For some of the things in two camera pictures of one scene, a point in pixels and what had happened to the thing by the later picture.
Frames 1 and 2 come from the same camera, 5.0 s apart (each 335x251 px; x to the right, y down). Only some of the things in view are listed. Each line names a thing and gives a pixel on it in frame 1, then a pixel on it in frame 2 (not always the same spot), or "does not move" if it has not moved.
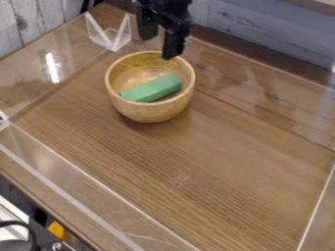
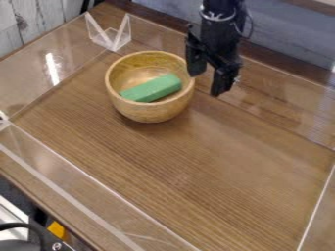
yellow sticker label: x=57 y=229 does not move
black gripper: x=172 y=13 -> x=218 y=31
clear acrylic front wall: x=112 y=223 does not move
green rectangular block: x=154 y=89 does not move
